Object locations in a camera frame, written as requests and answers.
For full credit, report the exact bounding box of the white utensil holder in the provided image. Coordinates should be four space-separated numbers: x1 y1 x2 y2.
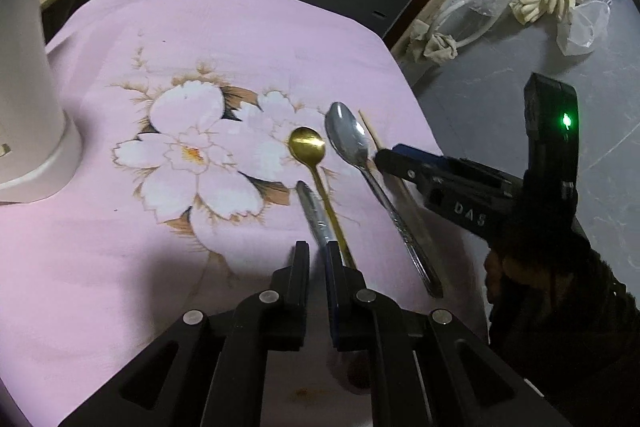
0 0 83 204

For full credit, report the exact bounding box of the clear hanging plastic bag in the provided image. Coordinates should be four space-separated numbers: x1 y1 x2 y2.
556 0 612 56

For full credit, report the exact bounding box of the wooden chopstick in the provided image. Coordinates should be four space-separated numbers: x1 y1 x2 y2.
358 109 439 258

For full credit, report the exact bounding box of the silver knife handle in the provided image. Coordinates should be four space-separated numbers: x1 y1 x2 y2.
296 180 337 253

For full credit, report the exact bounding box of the silver spoon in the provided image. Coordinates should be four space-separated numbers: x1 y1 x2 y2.
324 101 445 299

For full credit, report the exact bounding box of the beige cloth rag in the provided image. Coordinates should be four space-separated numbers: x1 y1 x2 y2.
407 19 460 66

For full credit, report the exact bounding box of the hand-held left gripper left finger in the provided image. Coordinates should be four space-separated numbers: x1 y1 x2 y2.
57 241 311 427

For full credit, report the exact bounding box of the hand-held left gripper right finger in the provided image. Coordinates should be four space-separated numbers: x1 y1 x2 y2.
324 242 571 427

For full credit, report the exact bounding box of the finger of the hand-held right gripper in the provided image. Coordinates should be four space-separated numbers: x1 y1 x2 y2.
391 144 501 182
375 149 453 198

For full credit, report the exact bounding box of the pink floral tablecloth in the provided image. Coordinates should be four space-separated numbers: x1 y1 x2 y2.
0 0 493 427

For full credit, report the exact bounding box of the person's right hand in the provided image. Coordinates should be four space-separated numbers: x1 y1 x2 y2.
481 249 511 308

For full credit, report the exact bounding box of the gold spoon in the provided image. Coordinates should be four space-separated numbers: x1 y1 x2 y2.
288 126 358 272

